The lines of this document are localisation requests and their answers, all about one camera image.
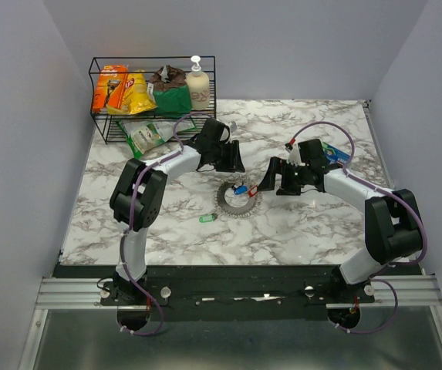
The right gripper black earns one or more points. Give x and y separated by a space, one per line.
276 166

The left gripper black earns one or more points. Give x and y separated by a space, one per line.
234 163

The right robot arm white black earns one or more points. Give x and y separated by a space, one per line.
393 229

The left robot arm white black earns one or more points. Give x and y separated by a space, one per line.
139 192

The red key tag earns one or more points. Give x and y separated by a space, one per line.
253 191

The blue key tag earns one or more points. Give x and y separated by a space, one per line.
239 187

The green key tag with key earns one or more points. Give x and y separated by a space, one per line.
210 217

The blue green small box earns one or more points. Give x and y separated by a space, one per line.
334 155

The beige soap pump bottle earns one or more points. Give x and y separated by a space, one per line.
198 84

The green and brown bag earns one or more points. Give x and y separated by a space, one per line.
167 88

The green white snack bag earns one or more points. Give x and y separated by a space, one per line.
145 135

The yellow chips bag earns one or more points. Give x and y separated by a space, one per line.
135 97

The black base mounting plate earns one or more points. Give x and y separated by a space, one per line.
229 293

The orange razor package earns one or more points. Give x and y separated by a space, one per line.
109 89

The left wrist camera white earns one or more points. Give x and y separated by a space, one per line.
232 127

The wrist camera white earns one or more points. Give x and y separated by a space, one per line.
232 127
294 157

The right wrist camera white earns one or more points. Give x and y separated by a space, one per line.
294 157

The black wire shelf rack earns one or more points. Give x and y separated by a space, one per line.
106 123

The aluminium rail frame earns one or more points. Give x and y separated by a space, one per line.
83 294

